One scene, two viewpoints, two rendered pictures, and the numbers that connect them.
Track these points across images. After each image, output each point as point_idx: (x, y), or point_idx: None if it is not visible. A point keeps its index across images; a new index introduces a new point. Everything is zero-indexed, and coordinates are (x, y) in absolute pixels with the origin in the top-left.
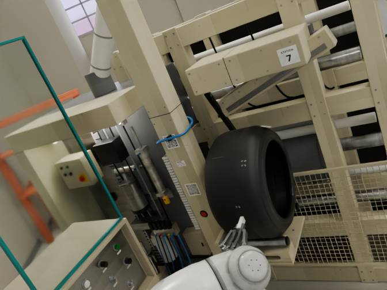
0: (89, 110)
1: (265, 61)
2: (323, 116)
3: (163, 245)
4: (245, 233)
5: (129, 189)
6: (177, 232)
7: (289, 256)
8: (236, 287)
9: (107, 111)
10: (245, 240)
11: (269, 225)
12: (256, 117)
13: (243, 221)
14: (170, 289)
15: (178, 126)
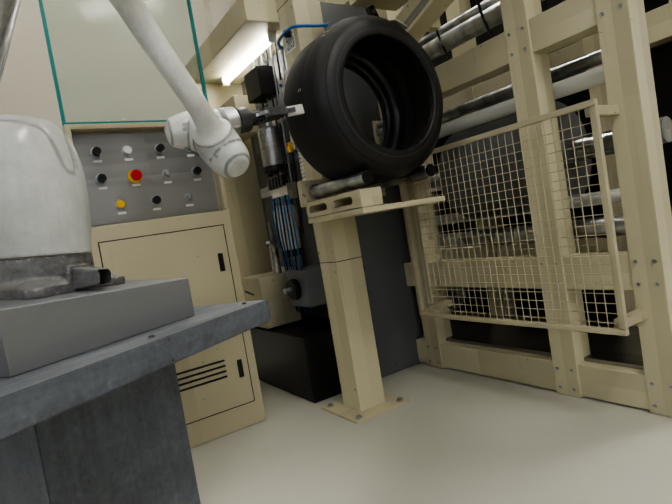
0: (231, 6)
1: None
2: (523, 53)
3: (275, 215)
4: (280, 106)
5: (263, 134)
6: (291, 196)
7: (360, 196)
8: None
9: (241, 1)
10: (272, 108)
11: (330, 123)
12: (444, 68)
13: (299, 109)
14: None
15: (298, 18)
